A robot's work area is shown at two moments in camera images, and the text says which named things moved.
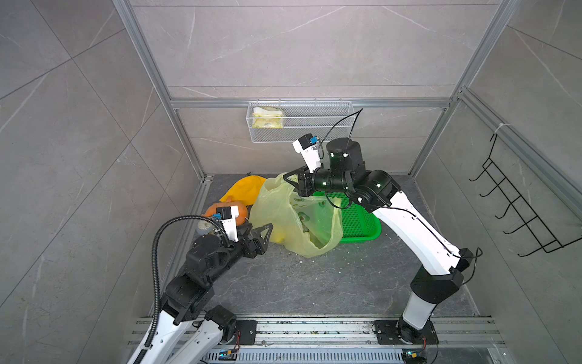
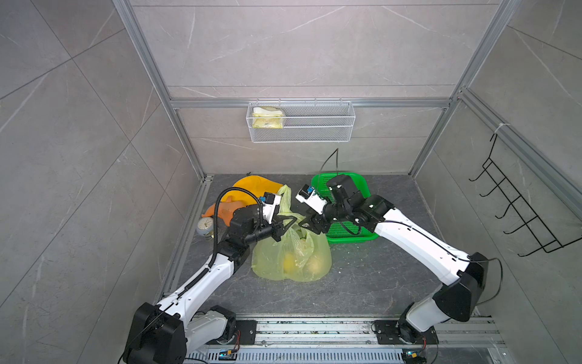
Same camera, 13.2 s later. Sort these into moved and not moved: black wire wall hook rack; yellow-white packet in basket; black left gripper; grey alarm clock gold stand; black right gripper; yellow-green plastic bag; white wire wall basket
Moved: black left gripper; black right gripper; yellow-green plastic bag
Not moved: yellow-white packet in basket; white wire wall basket; grey alarm clock gold stand; black wire wall hook rack
